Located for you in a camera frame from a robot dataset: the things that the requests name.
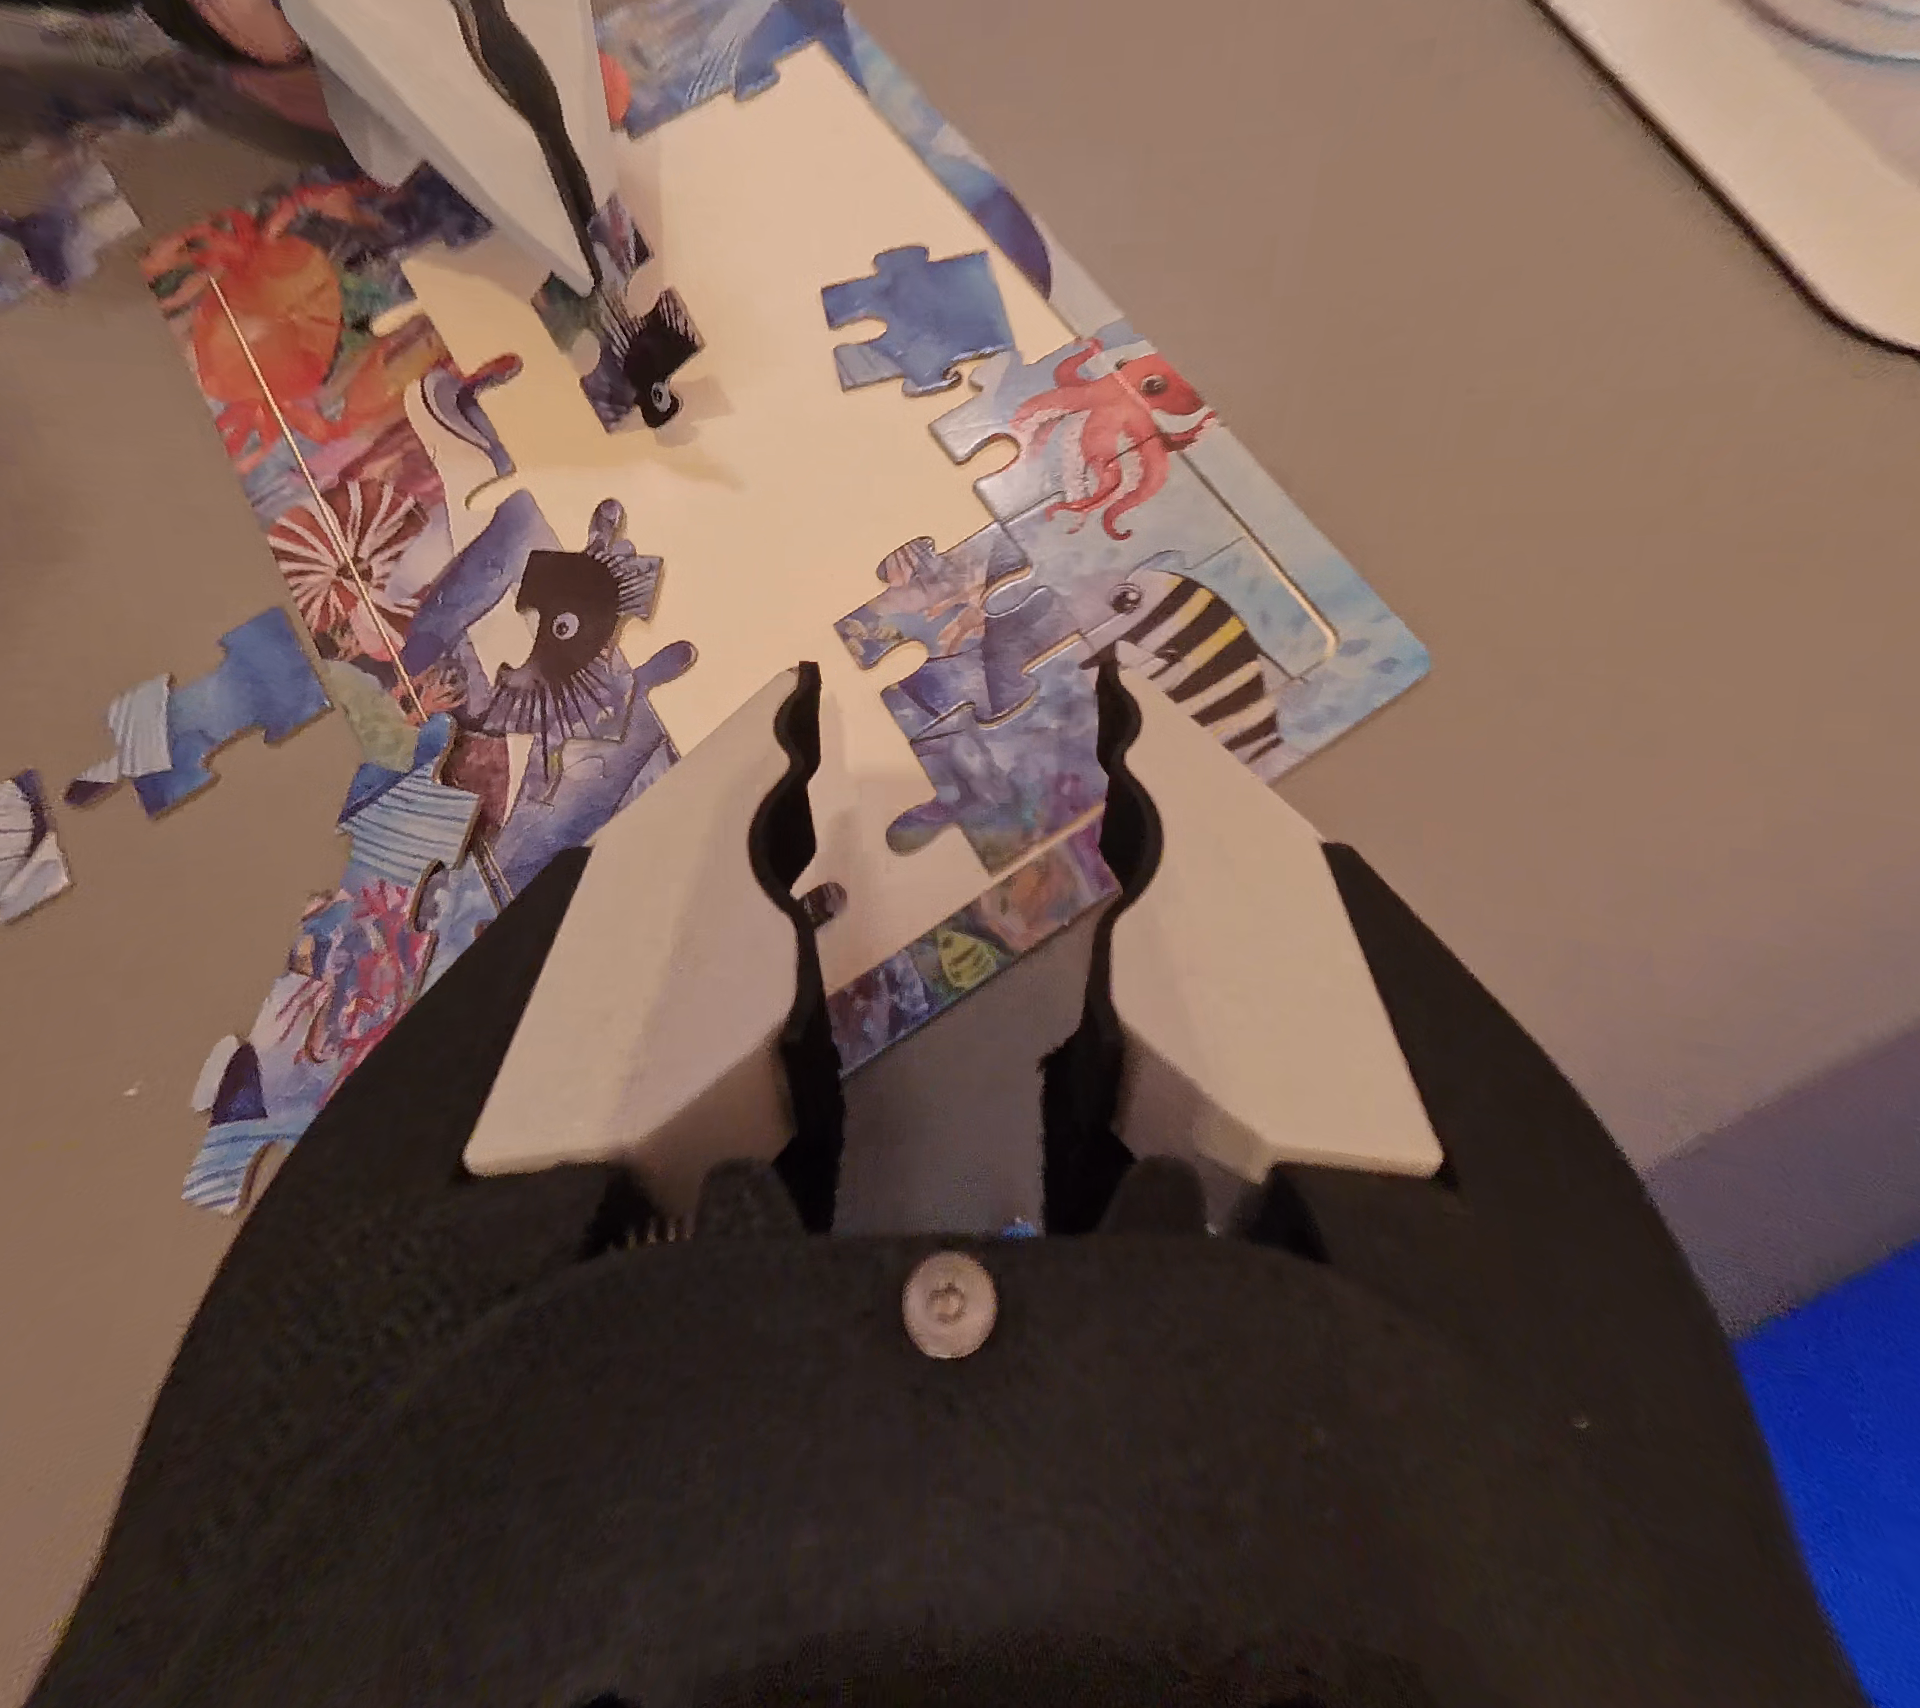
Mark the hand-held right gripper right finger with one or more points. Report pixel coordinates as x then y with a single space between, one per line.
1275 1002

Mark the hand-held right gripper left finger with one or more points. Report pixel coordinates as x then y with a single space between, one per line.
645 988

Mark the joined striped coral puzzle pieces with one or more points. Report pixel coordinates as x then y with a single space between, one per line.
361 972

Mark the blue purple puzzle piece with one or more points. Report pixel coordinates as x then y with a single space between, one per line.
61 231

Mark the black sea urchin puzzle pieces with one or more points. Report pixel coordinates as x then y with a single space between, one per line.
562 620

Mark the ocean jigsaw puzzle board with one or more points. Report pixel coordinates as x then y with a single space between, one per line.
781 239

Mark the purple coral puzzle piece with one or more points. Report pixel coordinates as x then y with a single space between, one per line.
960 659

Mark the small blue puzzle piece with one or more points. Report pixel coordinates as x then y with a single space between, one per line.
240 680

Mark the white blue striped puzzle piece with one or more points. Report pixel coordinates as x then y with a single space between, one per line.
31 839

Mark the blue plastic bin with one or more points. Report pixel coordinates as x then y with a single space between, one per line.
1845 1468

